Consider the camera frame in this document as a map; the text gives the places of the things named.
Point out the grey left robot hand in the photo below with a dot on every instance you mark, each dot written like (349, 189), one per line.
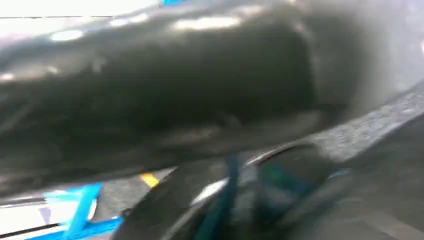
(165, 92)

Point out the yellow floor tape outline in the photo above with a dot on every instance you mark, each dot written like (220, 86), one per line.
(149, 180)

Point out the blue metal shelf rack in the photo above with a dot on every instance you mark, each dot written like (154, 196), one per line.
(81, 212)

